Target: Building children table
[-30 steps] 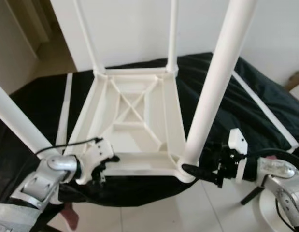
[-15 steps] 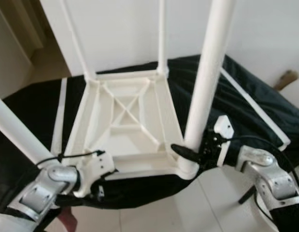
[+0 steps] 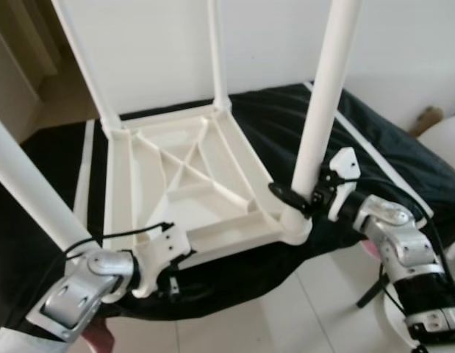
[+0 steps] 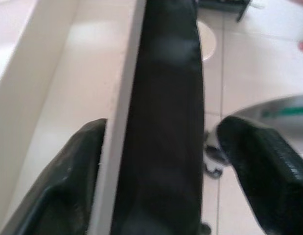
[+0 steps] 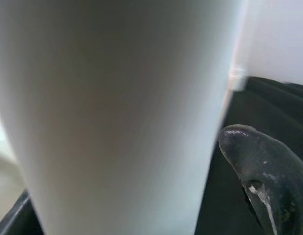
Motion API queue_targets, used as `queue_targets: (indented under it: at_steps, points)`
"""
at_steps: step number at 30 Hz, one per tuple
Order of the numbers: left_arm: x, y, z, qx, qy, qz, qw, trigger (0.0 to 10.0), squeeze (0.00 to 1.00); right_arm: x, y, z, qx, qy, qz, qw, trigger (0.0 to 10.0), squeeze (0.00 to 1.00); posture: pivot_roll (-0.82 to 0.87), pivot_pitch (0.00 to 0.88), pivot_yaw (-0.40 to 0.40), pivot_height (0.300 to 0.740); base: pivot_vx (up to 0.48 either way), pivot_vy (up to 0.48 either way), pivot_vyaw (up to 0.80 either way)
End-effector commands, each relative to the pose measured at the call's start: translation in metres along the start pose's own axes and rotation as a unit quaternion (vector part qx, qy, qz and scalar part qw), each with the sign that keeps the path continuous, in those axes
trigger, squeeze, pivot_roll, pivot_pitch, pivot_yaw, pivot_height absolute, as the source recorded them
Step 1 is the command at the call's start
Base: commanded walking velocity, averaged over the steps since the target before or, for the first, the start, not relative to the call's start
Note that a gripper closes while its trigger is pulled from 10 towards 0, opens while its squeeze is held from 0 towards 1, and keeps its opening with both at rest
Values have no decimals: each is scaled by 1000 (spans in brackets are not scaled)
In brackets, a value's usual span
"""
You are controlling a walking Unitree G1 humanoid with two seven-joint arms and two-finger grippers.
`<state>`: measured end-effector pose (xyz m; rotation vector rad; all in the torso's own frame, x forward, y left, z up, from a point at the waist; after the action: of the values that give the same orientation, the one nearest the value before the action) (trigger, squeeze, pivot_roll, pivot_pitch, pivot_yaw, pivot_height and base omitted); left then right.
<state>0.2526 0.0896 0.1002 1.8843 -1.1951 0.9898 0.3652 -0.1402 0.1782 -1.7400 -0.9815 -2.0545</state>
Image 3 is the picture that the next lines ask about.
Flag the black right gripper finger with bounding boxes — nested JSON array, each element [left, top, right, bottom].
[[269, 183, 312, 218]]

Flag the white plastic children table top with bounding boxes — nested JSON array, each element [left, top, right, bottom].
[[102, 101, 314, 269]]

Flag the white plastic table leg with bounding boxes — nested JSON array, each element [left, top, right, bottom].
[[51, 0, 125, 135], [206, 0, 233, 113], [0, 112, 96, 258], [288, 0, 364, 207]]

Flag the black table cloth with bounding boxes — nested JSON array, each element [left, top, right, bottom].
[[0, 82, 455, 321]]

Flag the black metal table leg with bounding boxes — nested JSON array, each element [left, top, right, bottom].
[[356, 274, 393, 310]]

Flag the brown object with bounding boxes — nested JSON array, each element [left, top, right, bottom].
[[411, 107, 445, 137]]

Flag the white rounded plastic appliance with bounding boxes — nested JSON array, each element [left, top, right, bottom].
[[418, 114, 455, 174]]

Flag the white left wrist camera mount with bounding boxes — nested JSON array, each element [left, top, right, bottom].
[[132, 224, 193, 299]]

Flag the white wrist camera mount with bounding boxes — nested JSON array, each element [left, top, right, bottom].
[[132, 224, 193, 299], [326, 146, 362, 223]]

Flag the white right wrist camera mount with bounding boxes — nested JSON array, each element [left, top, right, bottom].
[[326, 146, 362, 223]]

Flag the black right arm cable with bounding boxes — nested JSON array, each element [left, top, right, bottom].
[[334, 173, 455, 350]]

